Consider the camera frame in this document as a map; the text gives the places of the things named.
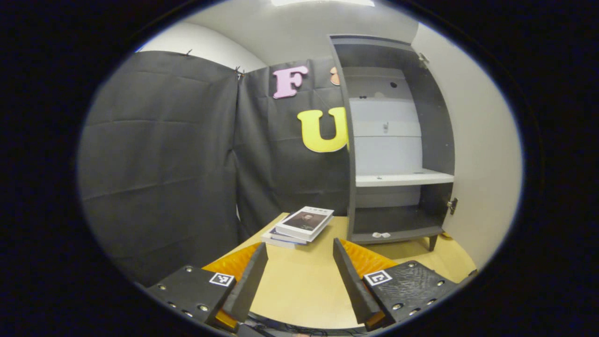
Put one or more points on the metal door hinge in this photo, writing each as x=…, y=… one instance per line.
x=423, y=60
x=452, y=205

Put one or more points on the large ceiling light panel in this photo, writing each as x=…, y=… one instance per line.
x=323, y=2

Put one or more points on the plain white book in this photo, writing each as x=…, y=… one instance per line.
x=276, y=242

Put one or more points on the black backdrop cloth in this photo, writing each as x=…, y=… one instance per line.
x=154, y=154

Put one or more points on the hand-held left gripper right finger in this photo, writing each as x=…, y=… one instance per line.
x=355, y=290

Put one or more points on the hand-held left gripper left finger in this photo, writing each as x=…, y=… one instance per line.
x=248, y=285

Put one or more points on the dark blue book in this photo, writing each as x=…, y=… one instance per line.
x=281, y=235

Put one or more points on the dark grey cabinet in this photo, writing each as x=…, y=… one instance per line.
x=440, y=140

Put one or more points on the white book portrait cover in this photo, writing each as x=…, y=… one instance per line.
x=304, y=221

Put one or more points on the grey cabinet door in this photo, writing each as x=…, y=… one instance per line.
x=486, y=164

